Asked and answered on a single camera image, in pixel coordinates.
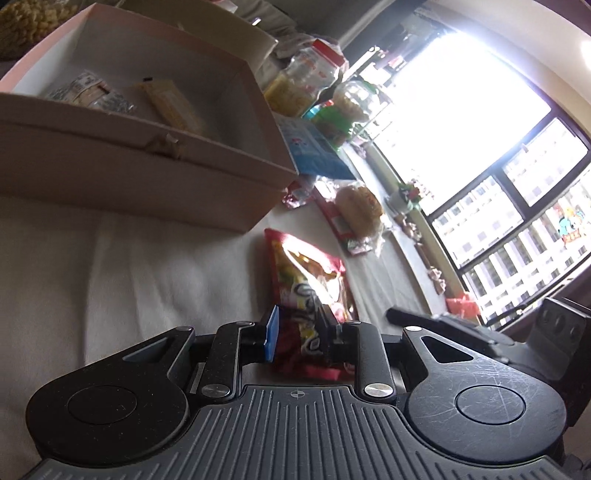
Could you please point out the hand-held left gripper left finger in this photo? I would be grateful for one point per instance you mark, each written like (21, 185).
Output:
(271, 334)

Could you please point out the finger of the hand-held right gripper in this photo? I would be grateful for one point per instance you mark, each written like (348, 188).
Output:
(415, 319)

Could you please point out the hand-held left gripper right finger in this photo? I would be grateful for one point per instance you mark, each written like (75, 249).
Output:
(328, 332)

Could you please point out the red yellow snack packet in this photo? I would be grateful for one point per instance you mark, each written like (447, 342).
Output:
(304, 277)

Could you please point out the pink cardboard box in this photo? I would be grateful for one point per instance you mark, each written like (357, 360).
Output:
(138, 175)

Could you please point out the long red snack packet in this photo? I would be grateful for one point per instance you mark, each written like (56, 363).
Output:
(337, 226)

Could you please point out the cartoon window sticker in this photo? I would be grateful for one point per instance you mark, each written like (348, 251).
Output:
(570, 226)

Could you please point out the small potted plant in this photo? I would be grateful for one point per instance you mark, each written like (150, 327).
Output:
(406, 196)

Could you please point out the bread in clear packet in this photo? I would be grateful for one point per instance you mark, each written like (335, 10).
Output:
(360, 207)

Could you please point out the small red snack packet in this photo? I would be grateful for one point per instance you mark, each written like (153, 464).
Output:
(298, 194)

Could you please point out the blue box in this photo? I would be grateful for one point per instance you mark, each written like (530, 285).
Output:
(314, 152)

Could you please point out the window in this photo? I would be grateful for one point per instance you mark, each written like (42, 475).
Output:
(461, 115)

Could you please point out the green gumball machine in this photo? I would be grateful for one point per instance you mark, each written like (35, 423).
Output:
(351, 106)

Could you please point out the pale yellow snack packet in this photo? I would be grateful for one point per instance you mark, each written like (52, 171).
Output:
(173, 106)

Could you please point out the clear jar with red lid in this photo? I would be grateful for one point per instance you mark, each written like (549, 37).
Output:
(304, 74)

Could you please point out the grey white printed snack packet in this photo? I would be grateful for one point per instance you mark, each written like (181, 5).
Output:
(87, 92)

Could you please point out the yellow puffed snack bag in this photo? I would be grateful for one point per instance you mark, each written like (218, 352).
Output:
(27, 21)

